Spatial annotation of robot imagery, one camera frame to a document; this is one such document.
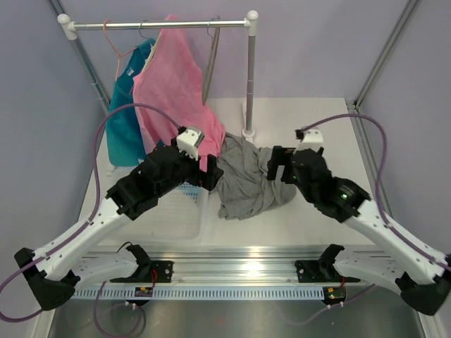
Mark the grey t shirt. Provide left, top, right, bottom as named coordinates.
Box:
left=216, top=133, right=297, bottom=220

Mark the beige hanger with metal hook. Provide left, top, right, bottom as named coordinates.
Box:
left=202, top=27, right=221, bottom=106

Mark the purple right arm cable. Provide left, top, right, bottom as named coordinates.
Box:
left=281, top=113, right=451, bottom=325

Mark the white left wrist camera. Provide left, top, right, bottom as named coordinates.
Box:
left=175, top=127, right=205, bottom=161

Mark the cream hanger of pink shirt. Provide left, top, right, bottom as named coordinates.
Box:
left=142, top=32, right=161, bottom=70

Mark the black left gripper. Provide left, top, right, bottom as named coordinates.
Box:
left=156, top=137, right=223, bottom=197

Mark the silver clothes rack pole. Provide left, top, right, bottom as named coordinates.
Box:
left=245, top=33, right=256, bottom=133

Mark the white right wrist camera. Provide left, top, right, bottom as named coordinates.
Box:
left=295, top=128, right=323, bottom=152

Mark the white plastic laundry basket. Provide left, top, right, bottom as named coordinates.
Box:
left=110, top=184, right=209, bottom=244

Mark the white slotted cable duct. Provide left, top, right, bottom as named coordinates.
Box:
left=72, top=285, right=325, bottom=301

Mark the pink t shirt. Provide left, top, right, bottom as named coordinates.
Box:
left=132, top=28, right=226, bottom=157

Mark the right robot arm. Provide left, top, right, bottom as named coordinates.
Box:
left=268, top=146, right=450, bottom=315

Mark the white clothes rack base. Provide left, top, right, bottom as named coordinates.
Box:
left=242, top=100, right=255, bottom=139

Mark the silver clothes rack rail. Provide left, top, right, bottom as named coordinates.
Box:
left=57, top=10, right=259, bottom=41

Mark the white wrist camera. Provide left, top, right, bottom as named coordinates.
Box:
left=175, top=127, right=205, bottom=161
left=295, top=128, right=323, bottom=152

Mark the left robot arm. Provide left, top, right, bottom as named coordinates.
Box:
left=14, top=146, right=223, bottom=311

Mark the aluminium frame rail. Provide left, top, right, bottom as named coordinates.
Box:
left=75, top=246, right=402, bottom=284

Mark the pink wire hanger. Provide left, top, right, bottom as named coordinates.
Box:
left=102, top=19, right=137, bottom=83

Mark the teal t shirt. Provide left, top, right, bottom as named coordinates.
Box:
left=106, top=43, right=145, bottom=167

